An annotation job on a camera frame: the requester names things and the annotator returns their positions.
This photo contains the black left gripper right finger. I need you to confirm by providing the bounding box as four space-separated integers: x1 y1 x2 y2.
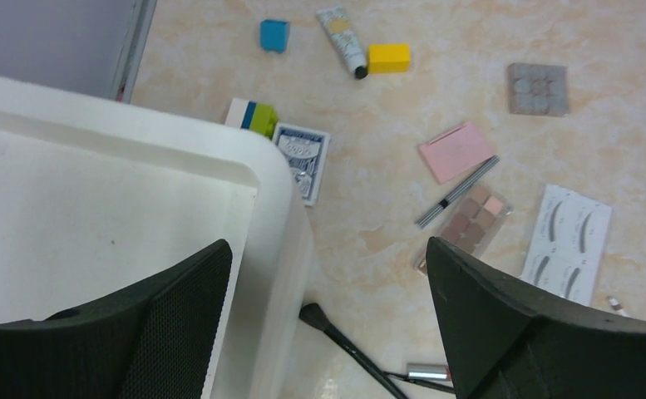
426 238 646 398

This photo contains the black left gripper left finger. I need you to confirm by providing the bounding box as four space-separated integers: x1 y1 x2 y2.
0 239 233 398

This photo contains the white plastic drawer organizer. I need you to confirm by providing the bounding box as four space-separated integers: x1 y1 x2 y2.
0 77 315 398

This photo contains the white hand cream tube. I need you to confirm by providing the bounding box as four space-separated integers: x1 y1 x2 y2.
316 6 368 80

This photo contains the black makeup brush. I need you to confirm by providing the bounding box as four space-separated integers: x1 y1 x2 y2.
298 303 409 399

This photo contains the silver red lip pencil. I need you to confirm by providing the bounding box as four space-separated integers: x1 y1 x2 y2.
407 363 451 382

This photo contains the white false eyelash card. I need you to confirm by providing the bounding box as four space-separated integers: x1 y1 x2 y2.
520 184 613 306

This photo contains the white cosmetic pencil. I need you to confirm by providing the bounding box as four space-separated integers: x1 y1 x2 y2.
606 296 629 318

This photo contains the brown eyeshadow palette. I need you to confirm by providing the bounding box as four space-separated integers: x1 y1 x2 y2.
433 183 513 258

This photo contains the silver eyeliner pencil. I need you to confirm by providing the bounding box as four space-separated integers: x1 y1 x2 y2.
414 155 500 229

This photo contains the pink compact case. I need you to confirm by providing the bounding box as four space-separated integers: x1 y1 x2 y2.
418 122 495 184

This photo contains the green blue white toy block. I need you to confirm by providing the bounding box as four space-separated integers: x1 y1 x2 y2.
224 98 279 140

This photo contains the blue playing card deck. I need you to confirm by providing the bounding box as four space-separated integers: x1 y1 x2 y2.
273 123 331 207

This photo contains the yellow rectangular toy block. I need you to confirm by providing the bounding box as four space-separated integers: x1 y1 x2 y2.
368 43 412 74

